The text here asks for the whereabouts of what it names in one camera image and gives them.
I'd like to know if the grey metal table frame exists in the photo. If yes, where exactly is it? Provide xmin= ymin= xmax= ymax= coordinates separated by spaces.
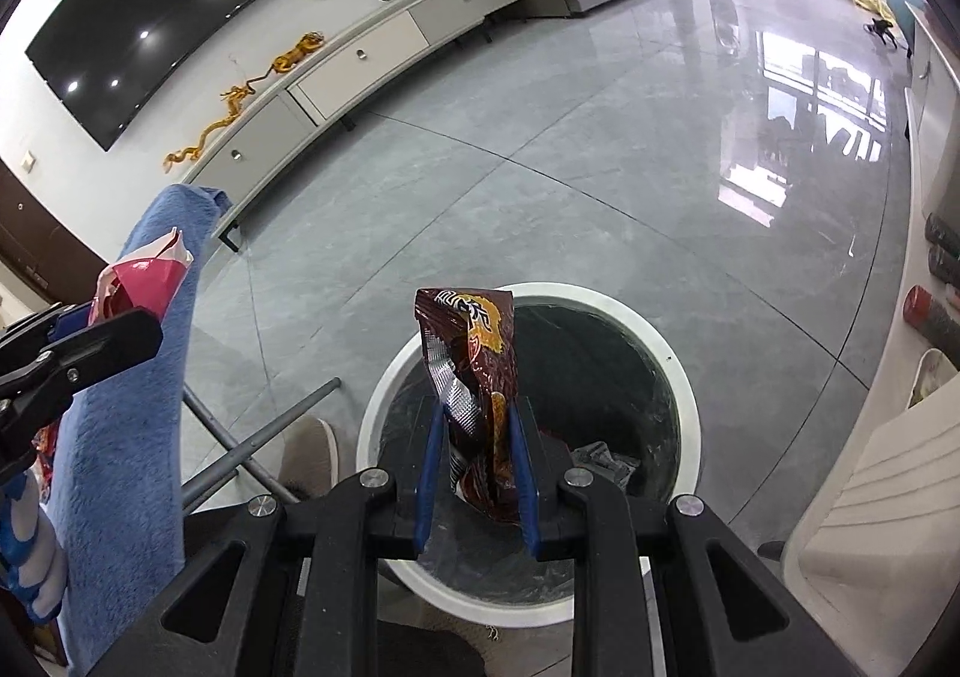
xmin=178 ymin=378 xmax=343 ymax=514

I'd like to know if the person's left hand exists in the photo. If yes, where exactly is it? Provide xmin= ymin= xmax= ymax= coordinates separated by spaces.
xmin=0 ymin=463 xmax=70 ymax=622

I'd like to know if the beige slipper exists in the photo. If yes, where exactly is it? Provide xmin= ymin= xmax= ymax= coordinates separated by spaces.
xmin=277 ymin=416 xmax=341 ymax=503

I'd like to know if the brown snack packet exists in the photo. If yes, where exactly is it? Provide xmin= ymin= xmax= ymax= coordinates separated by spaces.
xmin=415 ymin=285 xmax=522 ymax=525

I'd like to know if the white television cabinet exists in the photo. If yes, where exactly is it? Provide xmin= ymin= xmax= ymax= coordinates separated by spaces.
xmin=178 ymin=0 xmax=523 ymax=252

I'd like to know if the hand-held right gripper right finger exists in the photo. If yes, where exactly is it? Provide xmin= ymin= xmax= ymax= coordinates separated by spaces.
xmin=508 ymin=396 xmax=865 ymax=677

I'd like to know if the long golden dragon ornament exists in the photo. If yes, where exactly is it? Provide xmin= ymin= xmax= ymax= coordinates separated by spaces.
xmin=164 ymin=113 xmax=230 ymax=169

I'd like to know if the brown wooden door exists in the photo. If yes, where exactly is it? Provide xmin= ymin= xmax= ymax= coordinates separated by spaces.
xmin=0 ymin=160 xmax=104 ymax=309

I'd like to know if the golden tiger ornament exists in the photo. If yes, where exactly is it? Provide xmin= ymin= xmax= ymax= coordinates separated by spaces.
xmin=270 ymin=32 xmax=326 ymax=76

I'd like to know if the white round trash bin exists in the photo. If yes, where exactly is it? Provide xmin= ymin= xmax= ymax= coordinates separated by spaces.
xmin=355 ymin=281 xmax=704 ymax=627

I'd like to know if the white plastic chair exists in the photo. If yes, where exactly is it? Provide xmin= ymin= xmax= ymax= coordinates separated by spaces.
xmin=780 ymin=377 xmax=960 ymax=677

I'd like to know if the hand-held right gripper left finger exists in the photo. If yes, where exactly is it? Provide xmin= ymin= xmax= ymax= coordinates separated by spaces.
xmin=90 ymin=396 xmax=452 ymax=677

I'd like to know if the white sideboard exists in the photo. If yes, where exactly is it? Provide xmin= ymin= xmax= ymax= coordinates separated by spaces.
xmin=855 ymin=1 xmax=960 ymax=438

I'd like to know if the red-capped bottle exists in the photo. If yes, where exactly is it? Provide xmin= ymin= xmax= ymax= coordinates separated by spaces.
xmin=902 ymin=284 xmax=960 ymax=350

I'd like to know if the blue terry towel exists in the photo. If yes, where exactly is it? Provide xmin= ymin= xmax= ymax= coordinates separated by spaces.
xmin=54 ymin=183 xmax=230 ymax=675

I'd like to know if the red snack packet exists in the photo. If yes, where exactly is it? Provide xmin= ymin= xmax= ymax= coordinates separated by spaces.
xmin=88 ymin=227 xmax=197 ymax=327

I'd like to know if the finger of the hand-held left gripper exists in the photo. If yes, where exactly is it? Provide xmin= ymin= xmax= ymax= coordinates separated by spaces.
xmin=0 ymin=300 xmax=95 ymax=369
xmin=0 ymin=306 xmax=164 ymax=427

